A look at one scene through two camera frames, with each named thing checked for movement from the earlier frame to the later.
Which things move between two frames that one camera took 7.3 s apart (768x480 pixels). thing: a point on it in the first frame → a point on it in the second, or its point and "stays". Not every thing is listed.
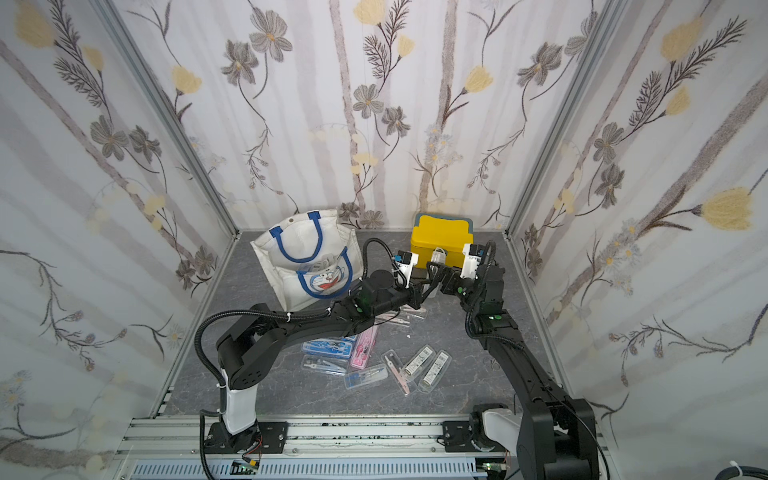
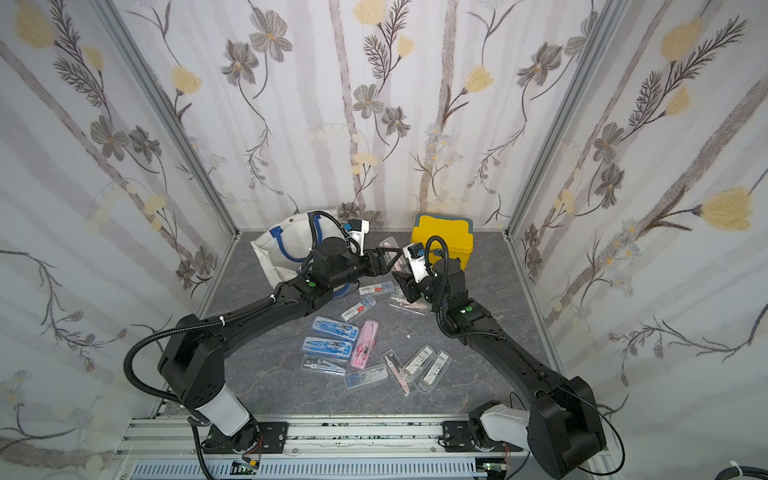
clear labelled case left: [419, 363] stays
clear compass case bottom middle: [366, 376] stays
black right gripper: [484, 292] → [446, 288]
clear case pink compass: [397, 368] stays
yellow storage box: [441, 231] stays
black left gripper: [415, 294] → [381, 268]
